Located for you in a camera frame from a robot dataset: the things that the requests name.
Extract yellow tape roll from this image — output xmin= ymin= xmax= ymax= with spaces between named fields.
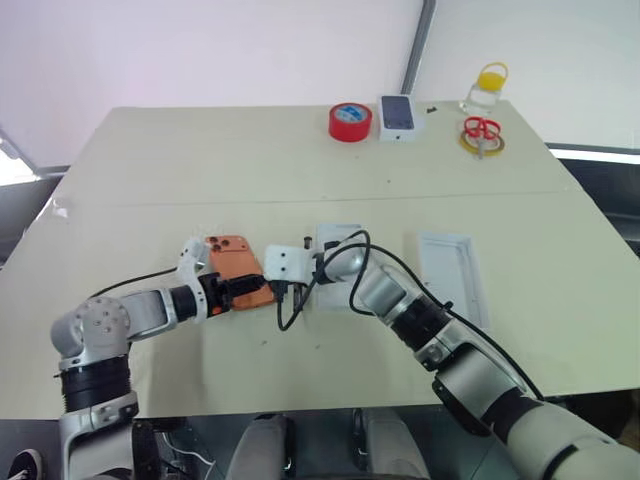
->
xmin=458 ymin=127 xmax=509 ymax=156

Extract thin white cable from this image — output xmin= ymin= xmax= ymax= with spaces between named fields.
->
xmin=163 ymin=432 xmax=217 ymax=479

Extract black bar under table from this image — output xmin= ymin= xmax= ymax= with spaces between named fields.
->
xmin=130 ymin=418 xmax=165 ymax=480

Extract white phone box base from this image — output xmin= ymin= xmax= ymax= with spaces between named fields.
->
xmin=313 ymin=222 xmax=372 ymax=315

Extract dark side bench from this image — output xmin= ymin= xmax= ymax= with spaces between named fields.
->
xmin=0 ymin=124 xmax=70 ymax=269

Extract orange smartphone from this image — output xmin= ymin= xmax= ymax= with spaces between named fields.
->
xmin=206 ymin=233 xmax=277 ymax=313

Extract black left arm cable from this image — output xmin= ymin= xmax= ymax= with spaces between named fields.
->
xmin=86 ymin=266 xmax=182 ymax=302

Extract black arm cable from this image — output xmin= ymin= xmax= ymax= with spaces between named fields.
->
xmin=276 ymin=229 xmax=547 ymax=402
xmin=86 ymin=266 xmax=182 ymax=302

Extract clear jar with yellow lid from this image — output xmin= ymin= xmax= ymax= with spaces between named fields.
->
xmin=458 ymin=61 xmax=511 ymax=114

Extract grey rounded robot leg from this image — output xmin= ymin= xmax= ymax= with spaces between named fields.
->
xmin=352 ymin=407 xmax=432 ymax=480
xmin=233 ymin=411 xmax=297 ymax=480

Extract red handled scissors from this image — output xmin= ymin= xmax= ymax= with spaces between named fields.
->
xmin=462 ymin=115 xmax=503 ymax=161

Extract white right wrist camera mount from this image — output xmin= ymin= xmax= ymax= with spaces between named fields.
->
xmin=262 ymin=243 xmax=320 ymax=286

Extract white printed phone box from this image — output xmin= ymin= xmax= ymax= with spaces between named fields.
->
xmin=375 ymin=92 xmax=427 ymax=145

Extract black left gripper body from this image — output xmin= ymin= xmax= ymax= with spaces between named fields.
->
xmin=201 ymin=272 xmax=235 ymax=317

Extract black sneaker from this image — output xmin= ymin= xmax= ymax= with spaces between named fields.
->
xmin=0 ymin=447 xmax=44 ymax=480

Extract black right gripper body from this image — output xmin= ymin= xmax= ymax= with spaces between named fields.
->
xmin=267 ymin=278 xmax=296 ymax=305

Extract grey metal pole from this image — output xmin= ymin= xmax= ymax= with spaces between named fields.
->
xmin=401 ymin=0 xmax=437 ymax=96

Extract dark side shelf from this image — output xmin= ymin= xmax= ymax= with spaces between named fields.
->
xmin=543 ymin=141 xmax=640 ymax=264

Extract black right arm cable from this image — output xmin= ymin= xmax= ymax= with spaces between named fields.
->
xmin=276 ymin=229 xmax=547 ymax=402

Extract red tape roll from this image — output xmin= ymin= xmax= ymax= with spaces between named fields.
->
xmin=327 ymin=101 xmax=374 ymax=145

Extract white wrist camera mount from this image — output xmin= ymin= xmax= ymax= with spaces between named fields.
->
xmin=176 ymin=238 xmax=210 ymax=322
xmin=262 ymin=243 xmax=320 ymax=286

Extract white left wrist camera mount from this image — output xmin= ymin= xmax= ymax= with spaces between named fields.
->
xmin=176 ymin=238 xmax=210 ymax=322

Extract white phone box lid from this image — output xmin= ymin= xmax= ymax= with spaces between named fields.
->
xmin=416 ymin=230 xmax=491 ymax=330

